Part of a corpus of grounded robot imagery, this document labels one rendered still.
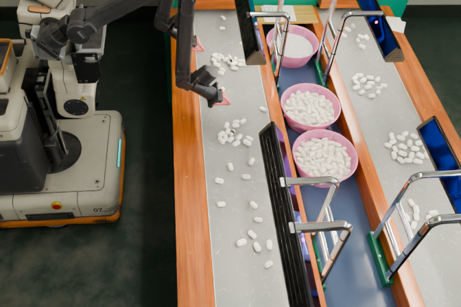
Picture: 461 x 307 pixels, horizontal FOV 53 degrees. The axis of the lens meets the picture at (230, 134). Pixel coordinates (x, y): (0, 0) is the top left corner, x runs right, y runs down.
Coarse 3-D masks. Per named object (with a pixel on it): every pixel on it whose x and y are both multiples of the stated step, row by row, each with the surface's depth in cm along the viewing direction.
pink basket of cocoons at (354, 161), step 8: (304, 136) 196; (312, 136) 198; (320, 136) 198; (328, 136) 198; (336, 136) 197; (296, 144) 193; (344, 144) 195; (352, 152) 192; (352, 160) 191; (352, 168) 188; (304, 176) 187; (312, 176) 181; (320, 184) 186; (328, 184) 185
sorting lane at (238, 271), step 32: (224, 32) 240; (224, 64) 224; (256, 96) 211; (224, 128) 198; (256, 128) 199; (224, 160) 187; (256, 160) 188; (224, 192) 177; (256, 192) 178; (224, 224) 169; (256, 224) 169; (224, 256) 160; (256, 256) 161; (224, 288) 153; (256, 288) 154
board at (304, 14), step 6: (258, 6) 250; (294, 6) 252; (300, 6) 252; (306, 6) 253; (312, 6) 253; (294, 12) 248; (300, 12) 249; (306, 12) 249; (312, 12) 249; (258, 18) 243; (300, 18) 246; (306, 18) 246; (312, 18) 246
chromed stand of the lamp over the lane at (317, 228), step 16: (320, 176) 138; (336, 192) 143; (288, 224) 128; (304, 224) 127; (320, 224) 127; (336, 224) 128; (320, 240) 155; (336, 240) 142; (336, 256) 142; (320, 272) 162
